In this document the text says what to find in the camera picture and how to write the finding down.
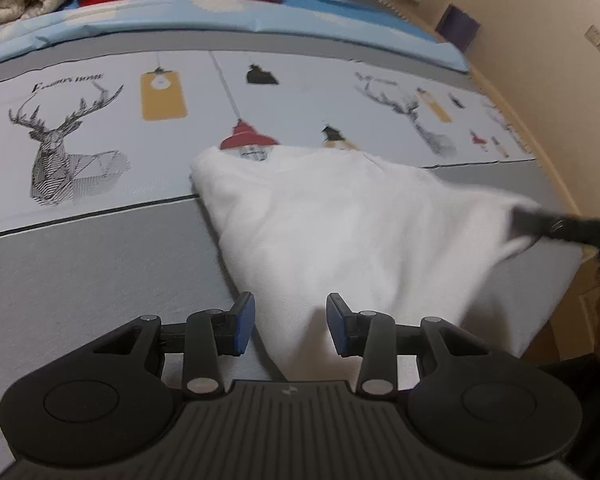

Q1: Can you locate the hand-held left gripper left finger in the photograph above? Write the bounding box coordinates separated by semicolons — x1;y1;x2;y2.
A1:
92;291;257;396

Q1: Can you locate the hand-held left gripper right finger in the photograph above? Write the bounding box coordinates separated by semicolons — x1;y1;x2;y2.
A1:
326;292;487;397

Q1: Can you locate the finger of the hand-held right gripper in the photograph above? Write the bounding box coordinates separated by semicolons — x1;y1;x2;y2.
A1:
510;203;600;252

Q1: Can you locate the white small garment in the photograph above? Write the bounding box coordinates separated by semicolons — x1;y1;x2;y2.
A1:
189;144;587;394

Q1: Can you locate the deer print bed sheet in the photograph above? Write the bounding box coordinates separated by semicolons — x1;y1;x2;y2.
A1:
0;27;588;466

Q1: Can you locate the purple box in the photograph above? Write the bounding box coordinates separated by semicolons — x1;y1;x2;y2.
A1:
439;4;482;54

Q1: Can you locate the light blue cloud print bedding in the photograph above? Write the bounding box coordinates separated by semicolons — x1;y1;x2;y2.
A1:
0;0;472;75

